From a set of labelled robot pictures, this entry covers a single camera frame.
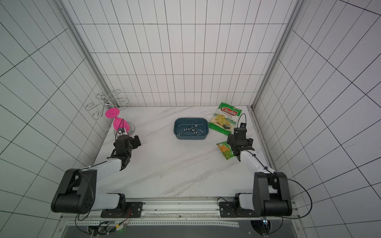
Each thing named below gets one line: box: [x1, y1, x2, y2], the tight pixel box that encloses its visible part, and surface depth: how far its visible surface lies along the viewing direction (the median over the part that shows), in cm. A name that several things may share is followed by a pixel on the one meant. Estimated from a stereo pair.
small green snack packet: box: [215, 140, 235, 161], surface depth 94 cm
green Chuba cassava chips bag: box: [208, 102, 243, 136], surface depth 112 cm
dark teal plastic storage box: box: [173, 117, 209, 141], surface depth 106 cm
